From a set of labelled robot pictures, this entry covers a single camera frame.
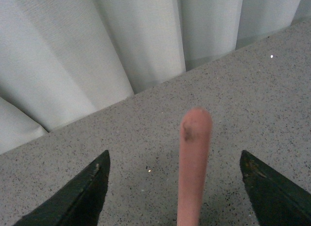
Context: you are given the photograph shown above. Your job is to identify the white pleated curtain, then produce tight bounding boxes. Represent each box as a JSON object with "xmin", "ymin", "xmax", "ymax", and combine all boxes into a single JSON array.
[{"xmin": 0, "ymin": 0, "xmax": 311, "ymax": 153}]

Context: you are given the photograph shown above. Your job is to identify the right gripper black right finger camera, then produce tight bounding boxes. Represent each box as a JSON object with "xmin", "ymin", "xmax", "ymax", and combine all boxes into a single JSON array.
[{"xmin": 240, "ymin": 150, "xmax": 311, "ymax": 226}]

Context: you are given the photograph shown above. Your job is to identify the pink chopstick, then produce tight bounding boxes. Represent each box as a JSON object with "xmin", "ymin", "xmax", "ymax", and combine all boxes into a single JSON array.
[{"xmin": 177, "ymin": 107, "xmax": 212, "ymax": 226}]

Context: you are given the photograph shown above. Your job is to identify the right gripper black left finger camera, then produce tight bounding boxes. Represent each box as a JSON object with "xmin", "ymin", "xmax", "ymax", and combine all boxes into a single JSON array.
[{"xmin": 15, "ymin": 150, "xmax": 110, "ymax": 226}]

